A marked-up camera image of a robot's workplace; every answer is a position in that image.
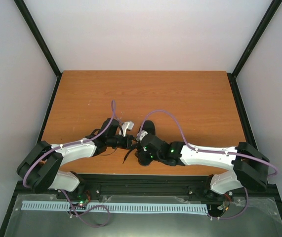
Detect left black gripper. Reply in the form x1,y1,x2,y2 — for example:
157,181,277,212
107,135,140,150

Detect black shoelace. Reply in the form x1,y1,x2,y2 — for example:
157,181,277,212
122,142,141,164

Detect black canvas shoe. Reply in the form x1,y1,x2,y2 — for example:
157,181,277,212
136,119,157,166

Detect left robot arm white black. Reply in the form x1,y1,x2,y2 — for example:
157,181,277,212
16,118,134,199

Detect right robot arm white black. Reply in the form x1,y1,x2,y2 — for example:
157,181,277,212
135,132,269,195

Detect left green led circuit board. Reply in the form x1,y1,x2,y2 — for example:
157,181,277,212
72,196,91,210

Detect right small connector board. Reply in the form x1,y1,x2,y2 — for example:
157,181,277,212
217,201,231,212

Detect clear plastic sheet cover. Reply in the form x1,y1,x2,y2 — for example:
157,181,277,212
4,195,282,237

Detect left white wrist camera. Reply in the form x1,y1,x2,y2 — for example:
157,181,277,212
121,121,134,137

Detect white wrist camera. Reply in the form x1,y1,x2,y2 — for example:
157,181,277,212
121,121,134,137
136,130,148,142

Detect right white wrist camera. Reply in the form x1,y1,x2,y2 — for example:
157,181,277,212
136,130,148,142

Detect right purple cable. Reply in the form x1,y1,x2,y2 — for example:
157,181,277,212
139,110,279,221

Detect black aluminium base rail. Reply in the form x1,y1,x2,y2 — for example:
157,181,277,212
14,172,279,204

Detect light blue slotted cable duct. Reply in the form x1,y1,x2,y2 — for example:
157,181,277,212
21,200,208,215

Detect left black frame post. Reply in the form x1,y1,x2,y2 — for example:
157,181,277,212
14,0,62,79

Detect black frame post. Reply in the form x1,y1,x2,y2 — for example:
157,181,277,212
232,0,282,79
14,0,62,79

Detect right black frame post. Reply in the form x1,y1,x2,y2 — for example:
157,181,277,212
232,0,282,79

